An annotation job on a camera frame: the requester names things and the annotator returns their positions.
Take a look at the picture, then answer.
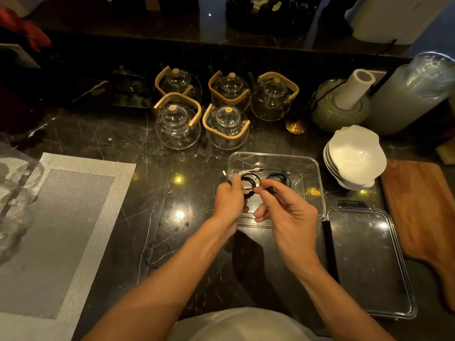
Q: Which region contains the white coiled cable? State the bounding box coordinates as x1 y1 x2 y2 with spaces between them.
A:
237 167 264 190

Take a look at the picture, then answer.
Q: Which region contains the grey-green ceramic jar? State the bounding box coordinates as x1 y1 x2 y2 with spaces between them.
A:
310 78 372 134

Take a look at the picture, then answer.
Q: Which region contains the gold spoon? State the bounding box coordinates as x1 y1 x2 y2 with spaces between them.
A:
285 103 313 135

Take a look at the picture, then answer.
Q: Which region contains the person's right forearm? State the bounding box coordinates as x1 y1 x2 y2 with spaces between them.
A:
295 260 396 341

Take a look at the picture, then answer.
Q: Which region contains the red cloth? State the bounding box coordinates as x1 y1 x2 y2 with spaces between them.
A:
0 5 52 54

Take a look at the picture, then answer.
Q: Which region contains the person's left forearm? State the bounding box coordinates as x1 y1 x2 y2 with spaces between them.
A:
82 217 236 341

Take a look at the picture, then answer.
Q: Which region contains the silver woven placemat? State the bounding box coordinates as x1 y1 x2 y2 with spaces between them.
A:
0 152 137 341

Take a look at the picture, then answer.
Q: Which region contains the wooden cutting board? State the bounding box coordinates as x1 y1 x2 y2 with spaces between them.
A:
379 159 455 314

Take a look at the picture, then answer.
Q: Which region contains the glass teapot with bamboo handle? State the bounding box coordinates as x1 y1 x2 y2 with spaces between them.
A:
208 70 251 113
153 92 202 150
202 103 251 150
250 71 300 122
154 65 203 104

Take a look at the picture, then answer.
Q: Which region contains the white paper roll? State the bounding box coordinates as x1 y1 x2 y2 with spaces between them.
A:
334 69 376 111

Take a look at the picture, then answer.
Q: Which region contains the sleeve of clear plastic cups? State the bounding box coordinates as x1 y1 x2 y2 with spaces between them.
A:
364 51 455 136

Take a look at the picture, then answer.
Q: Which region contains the black tray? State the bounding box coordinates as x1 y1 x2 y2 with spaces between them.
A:
71 66 154 110

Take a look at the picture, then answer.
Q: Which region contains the white appliance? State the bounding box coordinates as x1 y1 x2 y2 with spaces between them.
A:
350 0 455 46

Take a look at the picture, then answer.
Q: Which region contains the clear lid with black clasps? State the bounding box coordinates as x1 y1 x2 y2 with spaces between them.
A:
321 200 419 320

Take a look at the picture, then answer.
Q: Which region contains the person's left hand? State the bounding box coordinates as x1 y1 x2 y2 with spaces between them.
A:
212 173 250 239

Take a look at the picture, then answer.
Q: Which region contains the clear glass vessel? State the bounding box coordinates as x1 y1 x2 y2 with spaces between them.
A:
0 141 46 265

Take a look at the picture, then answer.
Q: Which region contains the person's white shirt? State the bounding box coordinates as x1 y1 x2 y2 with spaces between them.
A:
167 307 335 341

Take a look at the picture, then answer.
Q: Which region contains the yellowish sponge block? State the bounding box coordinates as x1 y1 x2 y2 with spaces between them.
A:
436 138 455 166

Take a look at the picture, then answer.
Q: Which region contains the person's right hand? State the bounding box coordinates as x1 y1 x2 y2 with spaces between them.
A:
253 179 321 278

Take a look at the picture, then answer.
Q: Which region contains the clear plastic container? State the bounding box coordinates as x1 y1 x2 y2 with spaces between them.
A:
227 151 326 230

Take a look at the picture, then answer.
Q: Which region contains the black cable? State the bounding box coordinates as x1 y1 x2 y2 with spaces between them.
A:
266 170 293 188
223 170 277 200

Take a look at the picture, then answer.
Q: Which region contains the stack of white bowls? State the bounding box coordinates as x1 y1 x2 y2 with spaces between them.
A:
323 124 387 192

